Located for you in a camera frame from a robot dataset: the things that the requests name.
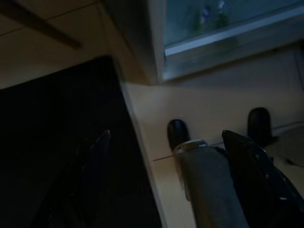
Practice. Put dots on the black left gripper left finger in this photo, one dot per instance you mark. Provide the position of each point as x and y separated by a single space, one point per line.
80 185

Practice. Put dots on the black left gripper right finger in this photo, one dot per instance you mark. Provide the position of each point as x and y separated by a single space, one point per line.
256 180

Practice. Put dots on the fridge glass shelf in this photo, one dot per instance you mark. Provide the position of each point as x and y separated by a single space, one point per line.
237 33

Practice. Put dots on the steel fridge body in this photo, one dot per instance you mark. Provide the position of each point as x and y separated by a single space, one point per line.
156 47

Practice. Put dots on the grey left robot leg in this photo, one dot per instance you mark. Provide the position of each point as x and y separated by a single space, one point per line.
206 190

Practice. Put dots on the black right robot foot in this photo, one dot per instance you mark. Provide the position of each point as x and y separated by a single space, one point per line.
259 126

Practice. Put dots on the black robot foot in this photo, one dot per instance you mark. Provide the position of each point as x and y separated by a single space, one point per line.
259 126
178 133

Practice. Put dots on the black floor mat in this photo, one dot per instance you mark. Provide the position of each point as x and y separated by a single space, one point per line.
59 118

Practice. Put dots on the black left robot foot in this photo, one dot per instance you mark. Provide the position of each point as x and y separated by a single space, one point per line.
178 133

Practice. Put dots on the wooden dining table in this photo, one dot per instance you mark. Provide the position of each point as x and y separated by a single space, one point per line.
40 26

